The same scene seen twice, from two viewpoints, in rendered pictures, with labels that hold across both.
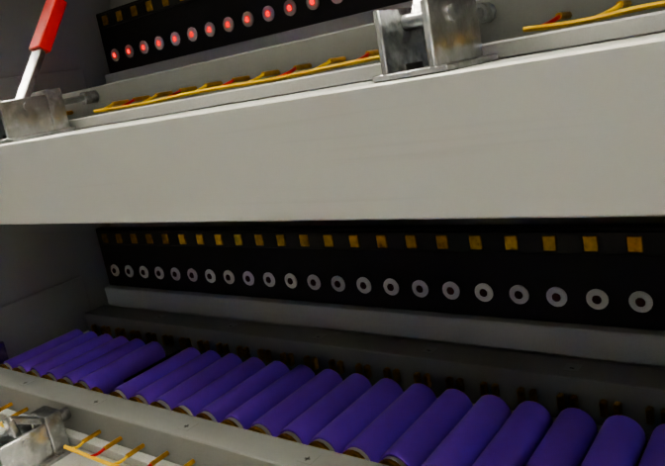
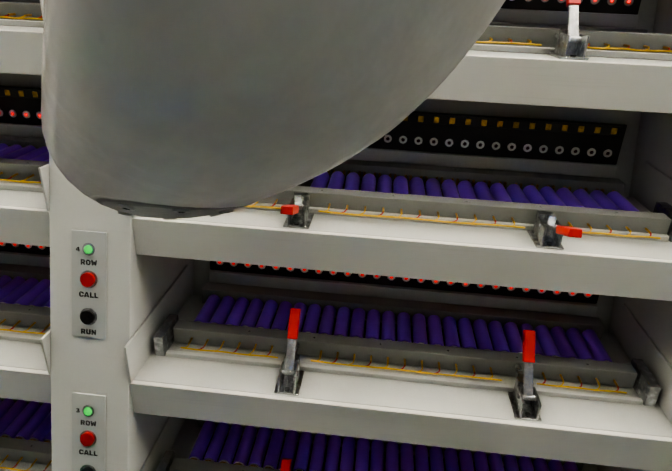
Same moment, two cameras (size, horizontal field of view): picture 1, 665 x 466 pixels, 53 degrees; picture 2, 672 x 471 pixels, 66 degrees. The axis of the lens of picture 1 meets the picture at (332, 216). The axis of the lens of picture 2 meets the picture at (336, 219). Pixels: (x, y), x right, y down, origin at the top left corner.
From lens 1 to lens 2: 47 cm
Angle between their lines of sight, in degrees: 34
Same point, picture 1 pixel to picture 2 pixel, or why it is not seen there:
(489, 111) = (604, 76)
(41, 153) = not seen: hidden behind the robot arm
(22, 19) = not seen: outside the picture
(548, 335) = (506, 162)
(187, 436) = (401, 198)
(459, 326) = (467, 159)
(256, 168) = (502, 82)
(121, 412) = (346, 193)
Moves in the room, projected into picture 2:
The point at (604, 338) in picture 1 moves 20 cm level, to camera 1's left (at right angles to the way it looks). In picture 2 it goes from (528, 163) to (413, 155)
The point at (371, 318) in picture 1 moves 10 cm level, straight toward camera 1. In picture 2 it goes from (421, 156) to (474, 160)
